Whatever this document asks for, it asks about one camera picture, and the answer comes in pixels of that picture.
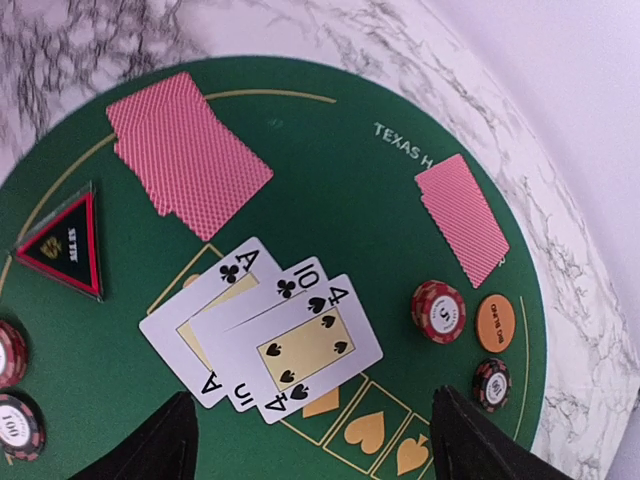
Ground red chips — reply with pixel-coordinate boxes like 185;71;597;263
411;280;466;345
1;320;28;388

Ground triangular all-in dealer button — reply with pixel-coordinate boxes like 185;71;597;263
10;181;103;302

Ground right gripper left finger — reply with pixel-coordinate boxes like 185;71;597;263
74;392;199;480

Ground ace of clubs card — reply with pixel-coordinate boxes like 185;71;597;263
139;237;281;409

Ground ten of clubs card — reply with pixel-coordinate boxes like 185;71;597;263
190;256;327;409

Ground card dealt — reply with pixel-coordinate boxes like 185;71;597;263
414;154;510;289
106;72;273;241

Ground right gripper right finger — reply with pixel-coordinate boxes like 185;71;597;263
430;385;567;480

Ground round green poker mat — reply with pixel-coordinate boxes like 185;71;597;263
1;57;547;479

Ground four of spades card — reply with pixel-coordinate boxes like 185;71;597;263
219;274;383;424

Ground orange big blind button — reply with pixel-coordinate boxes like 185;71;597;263
476;294;516;353

